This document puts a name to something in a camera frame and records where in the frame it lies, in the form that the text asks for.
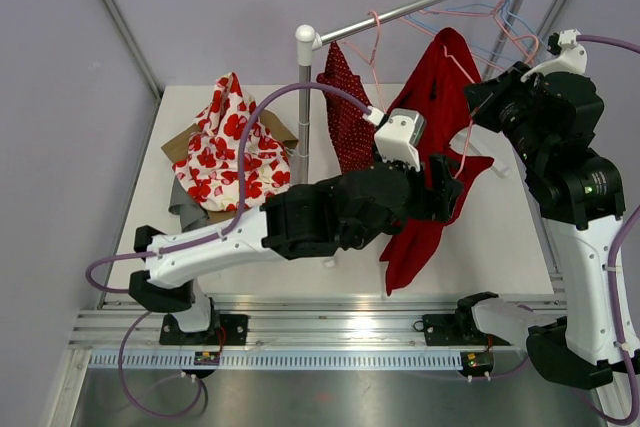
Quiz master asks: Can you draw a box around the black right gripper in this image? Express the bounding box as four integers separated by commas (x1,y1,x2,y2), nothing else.
465,62,552,170

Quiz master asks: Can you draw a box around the red skirt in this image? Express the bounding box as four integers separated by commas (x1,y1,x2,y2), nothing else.
379,27,494,295

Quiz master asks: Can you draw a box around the red polka dot garment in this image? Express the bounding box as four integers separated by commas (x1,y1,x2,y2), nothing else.
316,42,374,173

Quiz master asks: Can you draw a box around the red white floral garment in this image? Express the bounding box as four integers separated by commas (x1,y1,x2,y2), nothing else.
172,72,291,212

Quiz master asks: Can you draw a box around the grey pleated skirt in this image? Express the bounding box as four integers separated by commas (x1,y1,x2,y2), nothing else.
168,179,209,232

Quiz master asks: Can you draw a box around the tan skirt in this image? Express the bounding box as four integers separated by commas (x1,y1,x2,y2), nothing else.
161,108,298,231

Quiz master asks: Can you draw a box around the light blue wire hanger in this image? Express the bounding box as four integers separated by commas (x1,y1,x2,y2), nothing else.
483,0,540,77

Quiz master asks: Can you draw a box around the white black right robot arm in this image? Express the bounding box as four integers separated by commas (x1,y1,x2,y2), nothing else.
453,63,639,390

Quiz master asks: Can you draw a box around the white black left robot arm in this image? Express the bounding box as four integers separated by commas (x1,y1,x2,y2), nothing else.
128,154,464,344

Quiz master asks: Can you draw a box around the silver clothes rack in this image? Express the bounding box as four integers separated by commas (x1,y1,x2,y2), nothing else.
294,0,493,184

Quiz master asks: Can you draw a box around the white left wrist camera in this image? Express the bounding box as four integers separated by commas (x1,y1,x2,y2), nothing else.
363,106,426,172

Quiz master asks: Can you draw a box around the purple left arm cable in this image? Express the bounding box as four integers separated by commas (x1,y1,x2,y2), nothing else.
85,81,376,418

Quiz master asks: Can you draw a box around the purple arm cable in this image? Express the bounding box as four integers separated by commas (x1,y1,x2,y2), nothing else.
569,34,640,423
85,81,376,418

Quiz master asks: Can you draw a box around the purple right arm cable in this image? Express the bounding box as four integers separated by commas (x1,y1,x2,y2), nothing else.
569,34,640,423

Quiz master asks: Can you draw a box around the aluminium mounting rail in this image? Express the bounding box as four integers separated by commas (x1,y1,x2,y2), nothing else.
69,290,566,350

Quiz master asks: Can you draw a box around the white slotted cable duct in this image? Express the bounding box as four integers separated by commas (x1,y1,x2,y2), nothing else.
89,349,462,371

